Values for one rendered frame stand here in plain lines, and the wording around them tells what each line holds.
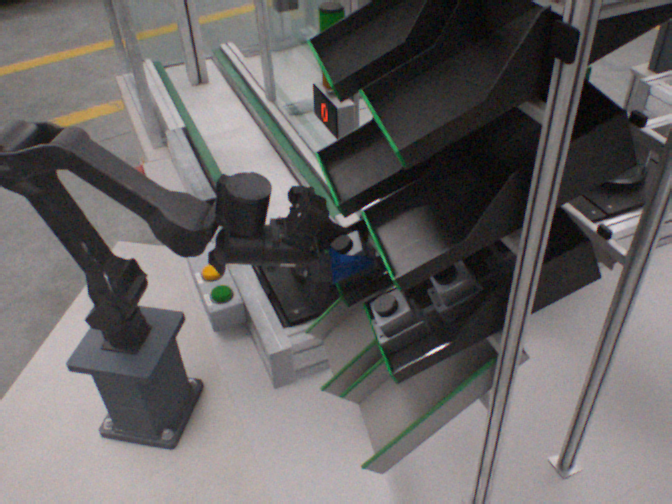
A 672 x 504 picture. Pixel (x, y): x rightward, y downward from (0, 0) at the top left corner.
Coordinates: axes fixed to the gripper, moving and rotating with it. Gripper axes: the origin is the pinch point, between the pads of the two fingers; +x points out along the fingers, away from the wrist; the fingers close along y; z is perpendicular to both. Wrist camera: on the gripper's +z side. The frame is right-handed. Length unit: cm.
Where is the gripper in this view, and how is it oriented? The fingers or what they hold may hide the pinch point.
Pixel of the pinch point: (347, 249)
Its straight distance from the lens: 90.5
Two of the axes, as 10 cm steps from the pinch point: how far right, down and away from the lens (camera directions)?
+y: -1.5, -6.7, 7.3
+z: 2.1, -7.4, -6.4
